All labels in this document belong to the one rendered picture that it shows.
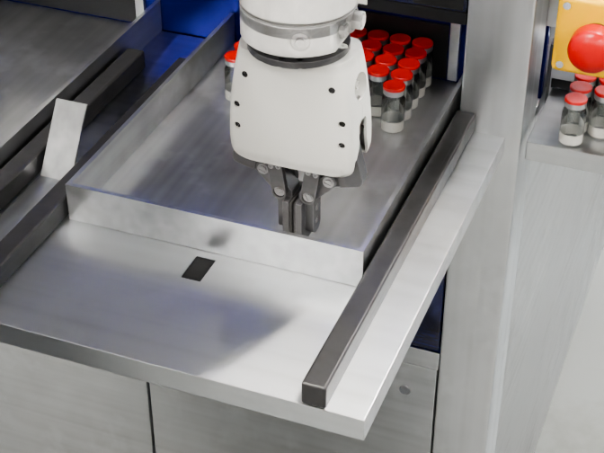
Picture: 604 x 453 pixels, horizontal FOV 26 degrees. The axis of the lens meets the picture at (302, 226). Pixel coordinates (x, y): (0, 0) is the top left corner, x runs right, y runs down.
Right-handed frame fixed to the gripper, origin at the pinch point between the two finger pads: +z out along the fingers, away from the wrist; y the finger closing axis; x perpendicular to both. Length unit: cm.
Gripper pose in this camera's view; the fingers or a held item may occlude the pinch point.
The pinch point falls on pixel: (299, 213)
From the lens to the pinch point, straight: 103.2
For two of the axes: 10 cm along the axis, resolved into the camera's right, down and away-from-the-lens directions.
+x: -3.6, 5.4, -7.6
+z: 0.0, 8.1, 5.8
